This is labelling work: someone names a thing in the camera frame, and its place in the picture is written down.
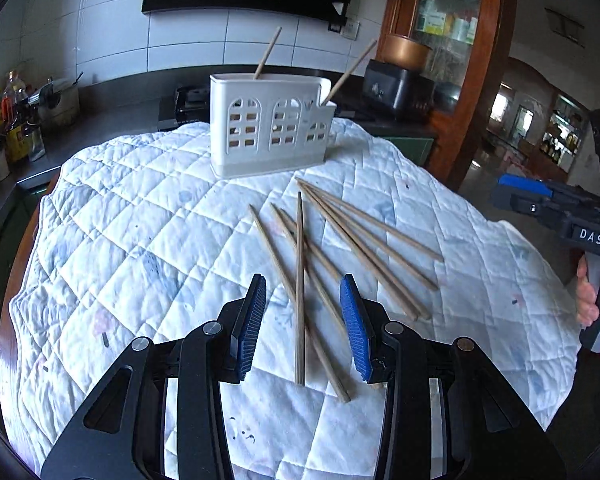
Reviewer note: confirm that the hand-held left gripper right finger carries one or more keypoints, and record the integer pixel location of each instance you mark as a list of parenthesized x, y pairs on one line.
[(355, 332)]

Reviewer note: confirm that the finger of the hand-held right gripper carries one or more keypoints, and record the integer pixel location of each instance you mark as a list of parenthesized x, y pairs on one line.
[(525, 186), (510, 202)]

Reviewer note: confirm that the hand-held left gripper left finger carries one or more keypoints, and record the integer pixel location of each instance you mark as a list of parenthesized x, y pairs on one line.
[(250, 332)]

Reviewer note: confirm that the pile of wooden chopsticks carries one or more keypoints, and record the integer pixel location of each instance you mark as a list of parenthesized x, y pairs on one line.
[(300, 260)]

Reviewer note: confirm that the white plastic utensil holder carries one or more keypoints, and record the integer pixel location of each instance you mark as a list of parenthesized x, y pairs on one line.
[(260, 157)]

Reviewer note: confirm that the person's right hand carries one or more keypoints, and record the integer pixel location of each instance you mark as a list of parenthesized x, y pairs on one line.
[(587, 305)]

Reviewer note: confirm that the green cabinet door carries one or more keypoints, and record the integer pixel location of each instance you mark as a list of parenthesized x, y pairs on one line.
[(410, 147)]

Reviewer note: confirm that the wooden glass-door cabinet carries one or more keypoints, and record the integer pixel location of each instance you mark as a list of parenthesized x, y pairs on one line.
[(490, 60)]

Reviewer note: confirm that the white quilted blanket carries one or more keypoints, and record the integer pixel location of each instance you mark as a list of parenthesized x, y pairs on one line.
[(145, 220)]

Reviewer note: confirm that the black rice cooker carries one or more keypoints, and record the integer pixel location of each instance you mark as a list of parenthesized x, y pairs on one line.
[(395, 90)]

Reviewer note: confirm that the ceiling vent panel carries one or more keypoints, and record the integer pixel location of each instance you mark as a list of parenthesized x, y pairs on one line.
[(565, 25)]

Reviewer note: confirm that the copper inner pot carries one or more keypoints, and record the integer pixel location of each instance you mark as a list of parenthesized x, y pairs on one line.
[(405, 52)]

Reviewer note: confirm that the green and white cartons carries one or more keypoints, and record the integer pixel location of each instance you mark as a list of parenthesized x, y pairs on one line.
[(432, 17)]

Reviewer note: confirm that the slender wooden chopstick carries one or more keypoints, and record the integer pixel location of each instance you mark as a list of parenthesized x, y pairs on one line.
[(268, 52), (351, 70)]

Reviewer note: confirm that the black gas stove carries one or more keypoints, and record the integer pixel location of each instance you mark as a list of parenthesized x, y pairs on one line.
[(180, 110)]

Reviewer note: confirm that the black power plug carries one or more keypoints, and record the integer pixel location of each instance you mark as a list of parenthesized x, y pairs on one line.
[(336, 25)]

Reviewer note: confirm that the cluster of condiment bottles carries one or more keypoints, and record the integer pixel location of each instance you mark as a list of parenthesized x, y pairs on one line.
[(15, 125)]

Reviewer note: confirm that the white wall socket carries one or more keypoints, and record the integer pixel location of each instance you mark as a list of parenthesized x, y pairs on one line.
[(350, 29)]

